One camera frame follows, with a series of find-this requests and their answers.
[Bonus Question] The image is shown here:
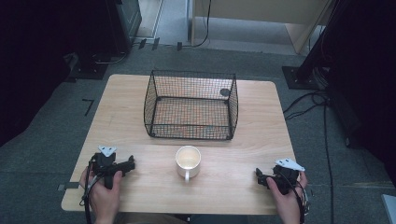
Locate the black floor cable bundle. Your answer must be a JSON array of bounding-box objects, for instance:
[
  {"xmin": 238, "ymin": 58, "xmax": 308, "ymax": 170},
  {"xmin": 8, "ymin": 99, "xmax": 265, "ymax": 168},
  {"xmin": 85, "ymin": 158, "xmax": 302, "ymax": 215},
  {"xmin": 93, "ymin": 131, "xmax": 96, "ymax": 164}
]
[{"xmin": 282, "ymin": 89, "xmax": 336, "ymax": 224}]

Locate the white box corner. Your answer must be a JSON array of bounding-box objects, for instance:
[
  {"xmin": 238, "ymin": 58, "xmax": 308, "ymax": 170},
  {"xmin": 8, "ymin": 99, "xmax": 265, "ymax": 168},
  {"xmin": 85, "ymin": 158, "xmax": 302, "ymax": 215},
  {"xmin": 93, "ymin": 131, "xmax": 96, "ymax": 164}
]
[{"xmin": 381, "ymin": 193, "xmax": 396, "ymax": 224}]

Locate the person's right hand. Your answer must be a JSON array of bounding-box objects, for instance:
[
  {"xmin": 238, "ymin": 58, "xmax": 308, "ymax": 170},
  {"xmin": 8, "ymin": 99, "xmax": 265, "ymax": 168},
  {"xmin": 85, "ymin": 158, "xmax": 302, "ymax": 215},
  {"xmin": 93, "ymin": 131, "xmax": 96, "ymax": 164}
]
[{"xmin": 265, "ymin": 170, "xmax": 309, "ymax": 220}]

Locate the light wooden furniture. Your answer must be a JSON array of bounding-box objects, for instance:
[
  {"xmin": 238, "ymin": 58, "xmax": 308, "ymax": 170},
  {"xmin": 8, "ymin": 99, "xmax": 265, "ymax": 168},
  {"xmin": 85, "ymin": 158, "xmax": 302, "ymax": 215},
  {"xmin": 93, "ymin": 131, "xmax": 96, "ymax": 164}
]
[{"xmin": 190, "ymin": 0, "xmax": 334, "ymax": 55}]

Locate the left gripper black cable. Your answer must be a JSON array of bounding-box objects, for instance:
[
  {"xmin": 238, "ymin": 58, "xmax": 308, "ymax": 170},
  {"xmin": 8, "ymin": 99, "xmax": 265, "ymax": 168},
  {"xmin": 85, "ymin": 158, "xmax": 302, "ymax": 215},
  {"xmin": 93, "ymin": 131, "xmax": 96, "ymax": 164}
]
[{"xmin": 78, "ymin": 157, "xmax": 106, "ymax": 224}]

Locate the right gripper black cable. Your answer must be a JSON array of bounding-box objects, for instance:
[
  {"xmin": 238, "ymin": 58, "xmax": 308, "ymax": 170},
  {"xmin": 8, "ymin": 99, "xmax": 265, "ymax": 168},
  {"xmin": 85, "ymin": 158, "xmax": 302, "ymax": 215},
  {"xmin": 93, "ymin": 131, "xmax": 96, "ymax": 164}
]
[{"xmin": 279, "ymin": 171, "xmax": 311, "ymax": 224}]

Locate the black cabinet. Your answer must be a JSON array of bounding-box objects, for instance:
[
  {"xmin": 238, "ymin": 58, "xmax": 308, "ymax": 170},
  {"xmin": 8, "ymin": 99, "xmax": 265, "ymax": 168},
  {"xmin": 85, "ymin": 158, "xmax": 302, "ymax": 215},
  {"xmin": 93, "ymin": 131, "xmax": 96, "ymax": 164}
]
[{"xmin": 105, "ymin": 0, "xmax": 143, "ymax": 54}]

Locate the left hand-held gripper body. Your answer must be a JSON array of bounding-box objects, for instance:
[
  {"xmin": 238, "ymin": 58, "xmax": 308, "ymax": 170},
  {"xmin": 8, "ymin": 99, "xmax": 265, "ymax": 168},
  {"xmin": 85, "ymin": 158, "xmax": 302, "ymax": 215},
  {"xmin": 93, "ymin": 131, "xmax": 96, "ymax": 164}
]
[{"xmin": 91, "ymin": 145, "xmax": 127, "ymax": 190}]

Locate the black stand base plate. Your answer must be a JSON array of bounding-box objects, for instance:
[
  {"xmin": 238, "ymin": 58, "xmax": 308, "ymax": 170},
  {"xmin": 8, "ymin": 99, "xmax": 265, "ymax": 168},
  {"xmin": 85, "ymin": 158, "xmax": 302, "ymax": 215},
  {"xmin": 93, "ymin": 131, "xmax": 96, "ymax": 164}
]
[{"xmin": 64, "ymin": 51, "xmax": 112, "ymax": 83}]

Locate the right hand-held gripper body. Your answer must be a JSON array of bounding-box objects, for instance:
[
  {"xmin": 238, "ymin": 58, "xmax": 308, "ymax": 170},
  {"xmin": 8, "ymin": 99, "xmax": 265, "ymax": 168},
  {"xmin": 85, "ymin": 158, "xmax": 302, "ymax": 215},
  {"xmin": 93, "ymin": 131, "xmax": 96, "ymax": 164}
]
[{"xmin": 263, "ymin": 157, "xmax": 306, "ymax": 196}]

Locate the black metal stand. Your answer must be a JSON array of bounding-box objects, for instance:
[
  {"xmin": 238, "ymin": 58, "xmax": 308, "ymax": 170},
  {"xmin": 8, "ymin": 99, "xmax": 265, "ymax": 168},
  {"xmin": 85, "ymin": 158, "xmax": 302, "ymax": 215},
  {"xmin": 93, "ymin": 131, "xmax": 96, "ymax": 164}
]
[{"xmin": 281, "ymin": 0, "xmax": 349, "ymax": 91}]

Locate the thin black hanging cable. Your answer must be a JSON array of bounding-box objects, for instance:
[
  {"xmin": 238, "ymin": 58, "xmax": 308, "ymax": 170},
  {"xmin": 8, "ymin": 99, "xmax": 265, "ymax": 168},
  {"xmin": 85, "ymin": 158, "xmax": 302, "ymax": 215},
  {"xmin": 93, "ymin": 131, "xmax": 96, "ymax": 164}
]
[{"xmin": 181, "ymin": 0, "xmax": 213, "ymax": 49}]

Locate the black angled tape mark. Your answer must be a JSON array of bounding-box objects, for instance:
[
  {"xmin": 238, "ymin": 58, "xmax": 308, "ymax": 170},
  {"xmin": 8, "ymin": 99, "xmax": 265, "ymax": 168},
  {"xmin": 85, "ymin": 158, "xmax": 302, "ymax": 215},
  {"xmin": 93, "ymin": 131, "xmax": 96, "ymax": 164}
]
[{"xmin": 81, "ymin": 98, "xmax": 95, "ymax": 118}]

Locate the white mug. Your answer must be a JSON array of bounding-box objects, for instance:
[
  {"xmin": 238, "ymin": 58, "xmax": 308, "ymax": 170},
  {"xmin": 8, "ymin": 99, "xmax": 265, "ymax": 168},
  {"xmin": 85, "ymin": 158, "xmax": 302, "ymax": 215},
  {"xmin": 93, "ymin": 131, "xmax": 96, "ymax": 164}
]
[{"xmin": 175, "ymin": 145, "xmax": 203, "ymax": 183}]

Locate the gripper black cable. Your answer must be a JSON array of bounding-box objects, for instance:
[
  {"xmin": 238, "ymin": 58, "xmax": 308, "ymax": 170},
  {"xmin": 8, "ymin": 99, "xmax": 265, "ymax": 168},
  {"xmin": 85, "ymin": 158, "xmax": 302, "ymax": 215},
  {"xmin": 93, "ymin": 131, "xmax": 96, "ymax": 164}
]
[
  {"xmin": 78, "ymin": 157, "xmax": 106, "ymax": 224},
  {"xmin": 279, "ymin": 171, "xmax": 311, "ymax": 224}
]

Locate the person's left hand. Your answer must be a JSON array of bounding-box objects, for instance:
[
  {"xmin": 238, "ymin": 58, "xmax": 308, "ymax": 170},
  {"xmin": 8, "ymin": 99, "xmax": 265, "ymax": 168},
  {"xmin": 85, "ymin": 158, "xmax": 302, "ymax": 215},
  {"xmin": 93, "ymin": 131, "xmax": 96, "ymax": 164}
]
[{"xmin": 78, "ymin": 167, "xmax": 123, "ymax": 224}]

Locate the grey tape strip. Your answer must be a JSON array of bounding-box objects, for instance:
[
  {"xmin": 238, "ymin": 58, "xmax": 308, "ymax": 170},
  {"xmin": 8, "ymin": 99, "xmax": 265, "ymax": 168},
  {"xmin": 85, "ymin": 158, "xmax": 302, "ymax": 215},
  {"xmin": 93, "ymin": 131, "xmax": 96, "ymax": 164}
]
[{"xmin": 57, "ymin": 182, "xmax": 80, "ymax": 192}]

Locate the black wire mesh basket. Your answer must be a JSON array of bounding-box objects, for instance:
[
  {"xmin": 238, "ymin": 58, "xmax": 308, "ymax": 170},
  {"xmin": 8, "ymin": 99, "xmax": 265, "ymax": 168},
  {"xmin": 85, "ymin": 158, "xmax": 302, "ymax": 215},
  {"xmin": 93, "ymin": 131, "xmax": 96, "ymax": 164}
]
[{"xmin": 143, "ymin": 69, "xmax": 240, "ymax": 141}]

